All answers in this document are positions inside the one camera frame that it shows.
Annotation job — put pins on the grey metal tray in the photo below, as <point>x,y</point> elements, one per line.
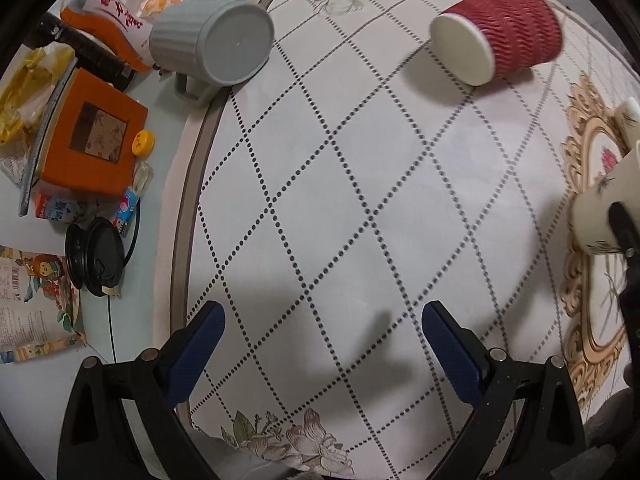
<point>47,125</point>

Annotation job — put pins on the red and white carton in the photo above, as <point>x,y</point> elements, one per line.
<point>57,208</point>

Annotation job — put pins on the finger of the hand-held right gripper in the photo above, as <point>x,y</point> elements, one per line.
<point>625,230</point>

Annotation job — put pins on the cream printed cup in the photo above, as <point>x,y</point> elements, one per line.
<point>592,210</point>

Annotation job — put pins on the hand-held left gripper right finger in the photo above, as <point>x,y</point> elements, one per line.
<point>448,355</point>

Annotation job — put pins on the orange square box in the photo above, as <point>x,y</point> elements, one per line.
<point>95,140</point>

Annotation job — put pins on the diamond patterned floral table mat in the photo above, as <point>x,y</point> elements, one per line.
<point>380,200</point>

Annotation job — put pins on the grey ribbed mug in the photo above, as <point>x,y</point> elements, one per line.
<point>200,35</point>

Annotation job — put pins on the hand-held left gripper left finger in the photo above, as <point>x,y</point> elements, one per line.
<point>199,347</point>

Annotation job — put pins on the small clear bottle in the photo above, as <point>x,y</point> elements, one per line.
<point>142,176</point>

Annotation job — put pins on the dark cloth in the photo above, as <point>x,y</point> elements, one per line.
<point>615,420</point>

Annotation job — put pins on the printed paper packet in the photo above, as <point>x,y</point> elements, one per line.
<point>30,305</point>

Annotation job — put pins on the yellow round cap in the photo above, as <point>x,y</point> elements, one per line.
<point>142,142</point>

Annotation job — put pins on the black round lid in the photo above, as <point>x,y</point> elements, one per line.
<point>92,255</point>

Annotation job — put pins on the yellow plastic bag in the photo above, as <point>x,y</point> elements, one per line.
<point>25,90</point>

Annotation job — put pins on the orange and white snack packet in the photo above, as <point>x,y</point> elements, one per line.
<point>115,20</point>

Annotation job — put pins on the red ribbed paper cup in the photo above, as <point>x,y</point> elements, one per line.
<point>515,25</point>

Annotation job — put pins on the black cylindrical flashlight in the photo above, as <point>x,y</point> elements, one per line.
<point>85,47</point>

